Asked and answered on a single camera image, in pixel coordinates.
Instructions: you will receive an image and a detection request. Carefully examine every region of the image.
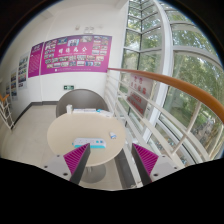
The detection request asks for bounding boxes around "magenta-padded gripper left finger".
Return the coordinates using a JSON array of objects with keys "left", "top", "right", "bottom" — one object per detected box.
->
[{"left": 42, "top": 143, "right": 92, "bottom": 185}]

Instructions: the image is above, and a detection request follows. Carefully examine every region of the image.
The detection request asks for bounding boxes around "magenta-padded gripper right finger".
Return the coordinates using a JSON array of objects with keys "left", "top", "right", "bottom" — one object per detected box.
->
[{"left": 132, "top": 143, "right": 183, "bottom": 186}]

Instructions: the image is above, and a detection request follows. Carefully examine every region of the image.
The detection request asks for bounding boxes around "white and blue power strip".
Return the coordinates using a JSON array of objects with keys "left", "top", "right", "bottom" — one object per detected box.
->
[{"left": 72, "top": 137, "right": 107, "bottom": 150}]

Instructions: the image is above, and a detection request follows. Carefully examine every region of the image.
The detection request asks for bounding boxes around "flat white booklet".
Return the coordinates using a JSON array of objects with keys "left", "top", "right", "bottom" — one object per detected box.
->
[{"left": 72, "top": 107, "right": 98, "bottom": 114}]

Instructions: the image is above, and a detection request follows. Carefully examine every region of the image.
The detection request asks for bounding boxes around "flat white and blue box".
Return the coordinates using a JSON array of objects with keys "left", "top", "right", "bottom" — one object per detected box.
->
[{"left": 95, "top": 108, "right": 115, "bottom": 118}]

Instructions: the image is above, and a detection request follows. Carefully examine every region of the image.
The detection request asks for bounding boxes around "grey round-backed chair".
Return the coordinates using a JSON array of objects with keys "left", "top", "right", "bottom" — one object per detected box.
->
[{"left": 55, "top": 88, "right": 109, "bottom": 118}]

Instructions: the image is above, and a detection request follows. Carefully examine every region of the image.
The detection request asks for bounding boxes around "red and white warning sign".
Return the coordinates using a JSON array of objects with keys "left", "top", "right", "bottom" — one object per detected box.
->
[{"left": 126, "top": 73, "right": 154, "bottom": 116}]

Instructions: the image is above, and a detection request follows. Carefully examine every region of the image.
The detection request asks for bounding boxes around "white railing with orange handrail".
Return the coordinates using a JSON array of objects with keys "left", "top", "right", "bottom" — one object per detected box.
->
[{"left": 105, "top": 67, "right": 224, "bottom": 168}]

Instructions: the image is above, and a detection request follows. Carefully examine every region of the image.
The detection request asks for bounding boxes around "white stair railing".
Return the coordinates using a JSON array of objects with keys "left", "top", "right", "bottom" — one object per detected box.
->
[{"left": 0, "top": 93, "right": 16, "bottom": 130}]

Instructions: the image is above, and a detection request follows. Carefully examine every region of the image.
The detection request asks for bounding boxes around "grey round table pedestal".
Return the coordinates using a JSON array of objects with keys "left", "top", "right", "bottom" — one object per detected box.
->
[{"left": 79, "top": 162, "right": 107, "bottom": 184}]

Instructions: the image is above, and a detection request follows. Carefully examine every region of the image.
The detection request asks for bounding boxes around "white photo wall poster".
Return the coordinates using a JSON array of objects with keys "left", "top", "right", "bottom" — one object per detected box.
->
[
  {"left": 9, "top": 68, "right": 18, "bottom": 100},
  {"left": 17, "top": 54, "right": 30, "bottom": 90}
]

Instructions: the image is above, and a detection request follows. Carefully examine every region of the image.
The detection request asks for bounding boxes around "large magenta wall poster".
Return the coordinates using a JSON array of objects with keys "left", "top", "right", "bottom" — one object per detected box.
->
[{"left": 39, "top": 34, "right": 113, "bottom": 76}]

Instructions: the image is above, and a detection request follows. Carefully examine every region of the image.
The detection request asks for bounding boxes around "narrow magenta wall poster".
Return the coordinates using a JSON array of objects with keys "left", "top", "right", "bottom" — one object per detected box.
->
[{"left": 27, "top": 41, "right": 45, "bottom": 78}]

